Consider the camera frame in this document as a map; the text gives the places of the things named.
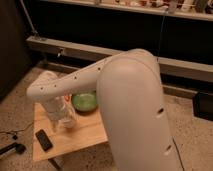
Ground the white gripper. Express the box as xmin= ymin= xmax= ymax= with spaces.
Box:
xmin=44 ymin=99 xmax=69 ymax=123

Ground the black object on floor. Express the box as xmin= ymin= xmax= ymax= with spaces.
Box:
xmin=0 ymin=142 xmax=26 ymax=155

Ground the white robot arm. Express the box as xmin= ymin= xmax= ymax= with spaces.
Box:
xmin=27 ymin=49 xmax=181 ymax=171

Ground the long grey baseboard beam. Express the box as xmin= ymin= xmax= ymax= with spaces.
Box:
xmin=26 ymin=36 xmax=213 ymax=83

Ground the green bowl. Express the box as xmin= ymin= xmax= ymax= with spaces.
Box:
xmin=71 ymin=92 xmax=98 ymax=112

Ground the upper shelf with items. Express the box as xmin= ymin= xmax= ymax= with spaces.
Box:
xmin=43 ymin=0 xmax=213 ymax=22

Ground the metal lamp pole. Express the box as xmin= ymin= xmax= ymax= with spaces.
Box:
xmin=19 ymin=0 xmax=39 ymax=37

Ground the black box right edge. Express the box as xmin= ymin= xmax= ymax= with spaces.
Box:
xmin=193 ymin=92 xmax=213 ymax=121

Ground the wooden side table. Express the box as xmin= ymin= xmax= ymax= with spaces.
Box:
xmin=32 ymin=103 xmax=107 ymax=162

